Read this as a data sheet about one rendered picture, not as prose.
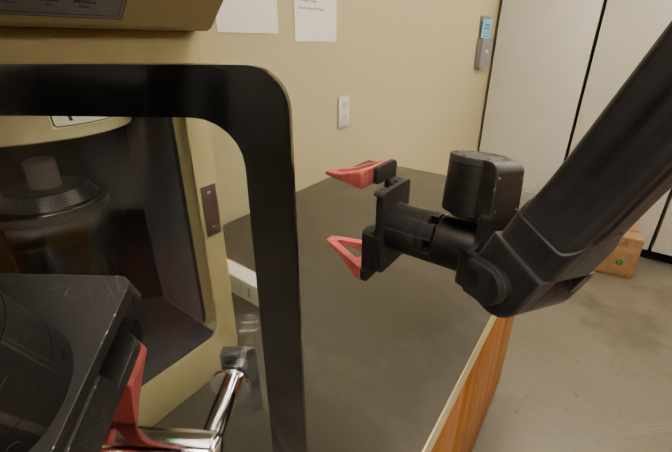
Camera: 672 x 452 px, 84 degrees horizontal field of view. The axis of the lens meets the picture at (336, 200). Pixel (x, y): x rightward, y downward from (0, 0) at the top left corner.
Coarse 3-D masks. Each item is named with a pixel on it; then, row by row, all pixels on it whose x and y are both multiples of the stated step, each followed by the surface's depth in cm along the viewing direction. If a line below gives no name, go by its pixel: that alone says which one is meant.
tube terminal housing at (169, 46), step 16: (0, 32) 28; (16, 32) 29; (32, 32) 30; (48, 32) 30; (64, 32) 31; (80, 32) 32; (96, 32) 33; (112, 32) 34; (128, 32) 35; (144, 32) 36; (160, 32) 38; (176, 32) 39; (192, 32) 40; (0, 48) 28; (16, 48) 29; (32, 48) 30; (48, 48) 31; (64, 48) 32; (80, 48) 32; (96, 48) 33; (112, 48) 34; (128, 48) 36; (144, 48) 37; (160, 48) 38; (176, 48) 39; (192, 48) 41
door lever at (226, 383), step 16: (224, 384) 23; (240, 384) 23; (224, 400) 22; (208, 416) 21; (224, 416) 21; (112, 432) 20; (128, 432) 20; (144, 432) 20; (160, 432) 20; (176, 432) 20; (192, 432) 20; (208, 432) 20; (224, 432) 21; (112, 448) 19; (128, 448) 19; (144, 448) 19; (160, 448) 19; (176, 448) 19; (192, 448) 19; (208, 448) 19
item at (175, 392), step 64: (0, 64) 17; (64, 64) 16; (128, 64) 16; (192, 64) 16; (0, 128) 18; (64, 128) 18; (128, 128) 17; (192, 128) 17; (256, 128) 17; (0, 192) 19; (64, 192) 19; (128, 192) 19; (192, 192) 18; (256, 192) 18; (0, 256) 21; (64, 256) 20; (128, 256) 20; (192, 256) 20; (256, 256) 20; (128, 320) 22; (192, 320) 22; (256, 320) 21; (192, 384) 24; (256, 384) 23; (256, 448) 26
